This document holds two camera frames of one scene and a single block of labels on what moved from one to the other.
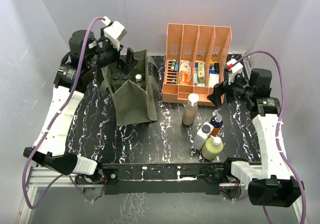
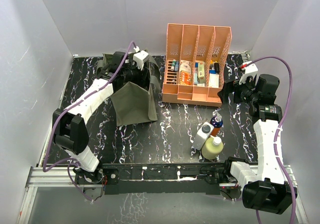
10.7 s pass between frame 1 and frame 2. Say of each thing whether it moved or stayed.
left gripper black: moved
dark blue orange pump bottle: stayed
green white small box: stayed
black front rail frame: stayed
